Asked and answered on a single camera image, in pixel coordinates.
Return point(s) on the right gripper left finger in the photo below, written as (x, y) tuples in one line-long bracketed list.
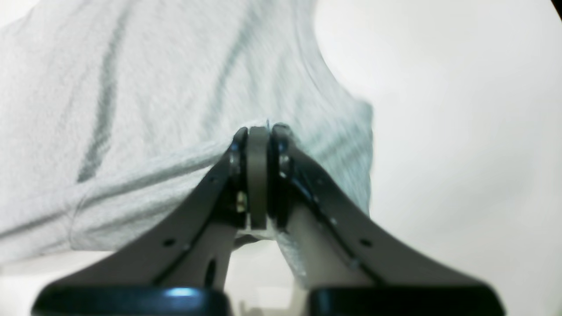
[(177, 268)]

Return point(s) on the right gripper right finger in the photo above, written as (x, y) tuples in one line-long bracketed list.
[(353, 266)]

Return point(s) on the grey T-shirt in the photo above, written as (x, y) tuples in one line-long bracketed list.
[(112, 111)]

